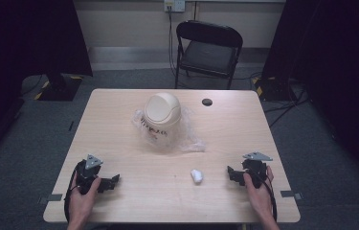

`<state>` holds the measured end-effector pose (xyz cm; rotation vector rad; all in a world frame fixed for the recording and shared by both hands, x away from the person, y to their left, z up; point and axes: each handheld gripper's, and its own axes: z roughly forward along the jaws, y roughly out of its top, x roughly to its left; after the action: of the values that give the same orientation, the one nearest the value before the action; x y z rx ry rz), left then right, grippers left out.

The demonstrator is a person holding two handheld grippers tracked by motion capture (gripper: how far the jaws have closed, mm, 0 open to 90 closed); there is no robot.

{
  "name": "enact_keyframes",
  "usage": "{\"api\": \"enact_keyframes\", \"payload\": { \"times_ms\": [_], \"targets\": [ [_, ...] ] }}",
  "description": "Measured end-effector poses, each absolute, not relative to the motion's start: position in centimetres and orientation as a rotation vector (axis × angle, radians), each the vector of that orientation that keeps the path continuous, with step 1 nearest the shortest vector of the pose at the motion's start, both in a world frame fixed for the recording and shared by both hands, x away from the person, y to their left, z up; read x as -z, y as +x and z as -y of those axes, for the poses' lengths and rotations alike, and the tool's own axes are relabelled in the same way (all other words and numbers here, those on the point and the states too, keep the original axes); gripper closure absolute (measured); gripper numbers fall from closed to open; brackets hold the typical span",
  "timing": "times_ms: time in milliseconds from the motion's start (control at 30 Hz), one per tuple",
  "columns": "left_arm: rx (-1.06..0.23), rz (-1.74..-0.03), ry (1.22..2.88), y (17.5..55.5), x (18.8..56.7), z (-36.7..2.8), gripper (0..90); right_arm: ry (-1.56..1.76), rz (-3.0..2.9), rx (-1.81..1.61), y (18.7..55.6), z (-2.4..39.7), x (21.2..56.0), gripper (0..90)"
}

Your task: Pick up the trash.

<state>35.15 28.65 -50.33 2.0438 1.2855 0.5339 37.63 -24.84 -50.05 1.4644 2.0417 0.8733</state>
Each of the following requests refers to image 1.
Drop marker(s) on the black stand base striped tape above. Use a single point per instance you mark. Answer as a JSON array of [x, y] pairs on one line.
[[59, 89], [273, 91]]

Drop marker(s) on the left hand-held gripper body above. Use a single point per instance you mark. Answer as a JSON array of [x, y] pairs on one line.
[[86, 179]]

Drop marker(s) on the dark curtain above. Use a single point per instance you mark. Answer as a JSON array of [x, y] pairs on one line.
[[24, 48], [336, 64]]

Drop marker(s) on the person's right hand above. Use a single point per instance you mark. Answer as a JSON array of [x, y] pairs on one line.
[[258, 198]]

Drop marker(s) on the white wall socket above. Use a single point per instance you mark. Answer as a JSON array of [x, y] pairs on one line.
[[174, 5]]

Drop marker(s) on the white crumpled paper ball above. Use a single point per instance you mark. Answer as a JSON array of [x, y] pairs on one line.
[[197, 176]]

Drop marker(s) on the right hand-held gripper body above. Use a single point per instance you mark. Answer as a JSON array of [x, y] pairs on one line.
[[257, 171]]

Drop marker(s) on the clear plastic bag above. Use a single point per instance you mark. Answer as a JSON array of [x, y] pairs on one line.
[[190, 137]]

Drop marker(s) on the cream swing-lid trash bin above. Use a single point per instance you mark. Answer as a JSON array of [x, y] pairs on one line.
[[162, 115]]

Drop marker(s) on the grey tape strip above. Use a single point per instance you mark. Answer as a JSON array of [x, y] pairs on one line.
[[290, 194], [51, 198]]

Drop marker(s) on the person's left hand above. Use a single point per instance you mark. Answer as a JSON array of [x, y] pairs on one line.
[[79, 204]]

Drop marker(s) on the black folding chair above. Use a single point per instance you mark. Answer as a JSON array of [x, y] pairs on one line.
[[210, 54]]

